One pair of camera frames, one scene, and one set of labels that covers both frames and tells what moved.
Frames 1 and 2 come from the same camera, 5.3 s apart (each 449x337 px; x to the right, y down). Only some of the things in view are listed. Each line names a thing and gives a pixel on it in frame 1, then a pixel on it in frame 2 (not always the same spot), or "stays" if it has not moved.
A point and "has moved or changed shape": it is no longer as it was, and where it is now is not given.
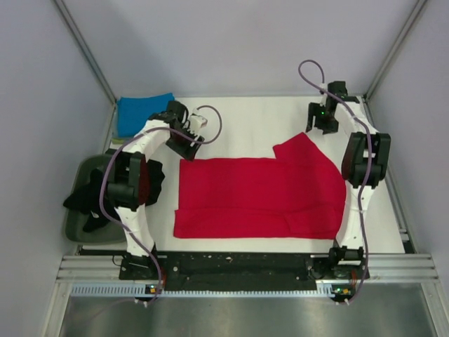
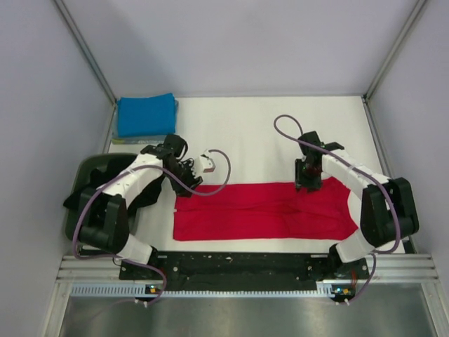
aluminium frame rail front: x=389 y=267 stays
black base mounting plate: x=236 y=271 stays
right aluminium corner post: x=393 y=50 stays
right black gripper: x=313 y=109 to x=311 y=185
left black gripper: x=186 y=151 to x=191 y=181
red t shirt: x=296 y=194 has moved or changed shape
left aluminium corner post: x=86 y=50 stays
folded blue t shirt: x=132 y=112 stays
